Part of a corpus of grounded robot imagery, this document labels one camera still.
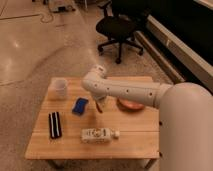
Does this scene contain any black office chair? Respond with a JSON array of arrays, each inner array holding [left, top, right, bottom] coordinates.
[[96, 0, 149, 64]]

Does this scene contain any orange ceramic bowl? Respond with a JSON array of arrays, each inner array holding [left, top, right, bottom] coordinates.
[[117, 98, 145, 111]]

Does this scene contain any blue sponge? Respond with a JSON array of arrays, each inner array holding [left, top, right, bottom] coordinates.
[[72, 98, 89, 115]]

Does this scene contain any floor cable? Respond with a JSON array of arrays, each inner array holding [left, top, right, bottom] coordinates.
[[0, 2, 54, 24]]

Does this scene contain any white plastic cup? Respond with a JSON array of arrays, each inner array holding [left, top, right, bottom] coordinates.
[[48, 78, 68, 100]]

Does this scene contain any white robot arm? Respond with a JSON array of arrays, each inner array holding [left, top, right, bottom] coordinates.
[[82, 65, 213, 171]]

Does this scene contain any wooden table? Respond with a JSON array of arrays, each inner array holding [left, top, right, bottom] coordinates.
[[25, 77, 159, 160]]

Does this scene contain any white plastic bottle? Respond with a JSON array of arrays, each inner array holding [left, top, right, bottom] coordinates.
[[81, 128, 120, 143]]

